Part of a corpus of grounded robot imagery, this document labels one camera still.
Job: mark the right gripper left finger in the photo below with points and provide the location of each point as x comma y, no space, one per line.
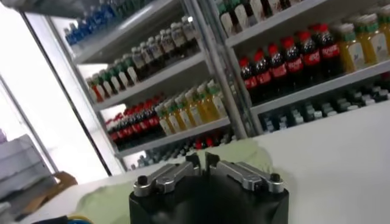
170,176

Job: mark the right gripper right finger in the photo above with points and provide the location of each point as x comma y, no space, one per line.
243,175

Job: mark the light green t-shirt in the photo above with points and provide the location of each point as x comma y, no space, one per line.
100,204

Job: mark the yellow juice bottle green label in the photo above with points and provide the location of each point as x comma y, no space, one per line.
207,105
195,110
183,115
173,118
218,102
164,123
385,21
376,42
353,51

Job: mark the cola bottle red cap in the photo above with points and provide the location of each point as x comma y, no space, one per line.
129,126
112,134
263,76
278,70
138,122
329,50
146,118
121,130
154,115
294,64
310,58
250,82

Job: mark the grey metal shelving unit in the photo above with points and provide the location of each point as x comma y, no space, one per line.
170,71
320,88

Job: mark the brown cardboard box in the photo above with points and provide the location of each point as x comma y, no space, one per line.
65,179

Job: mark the black window post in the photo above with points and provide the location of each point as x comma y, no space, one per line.
65,91

